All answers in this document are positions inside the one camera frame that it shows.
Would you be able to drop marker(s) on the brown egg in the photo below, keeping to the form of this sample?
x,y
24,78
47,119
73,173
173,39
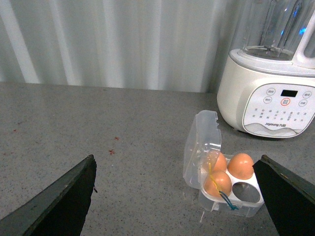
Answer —
x,y
241,166
220,165
218,182

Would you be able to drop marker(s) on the white Joyoung blender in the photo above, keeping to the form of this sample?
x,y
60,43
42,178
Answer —
x,y
268,83

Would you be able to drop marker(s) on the brown egg front left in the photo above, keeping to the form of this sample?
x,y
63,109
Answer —
x,y
218,182

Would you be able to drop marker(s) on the brown egg back left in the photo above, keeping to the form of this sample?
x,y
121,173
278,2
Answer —
x,y
220,165

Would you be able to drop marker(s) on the brown egg back right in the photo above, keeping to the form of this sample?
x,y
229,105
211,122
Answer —
x,y
241,166

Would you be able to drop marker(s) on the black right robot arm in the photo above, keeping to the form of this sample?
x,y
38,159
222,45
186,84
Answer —
x,y
290,199

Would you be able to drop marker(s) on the clear plastic egg box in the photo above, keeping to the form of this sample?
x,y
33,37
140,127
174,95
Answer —
x,y
202,148

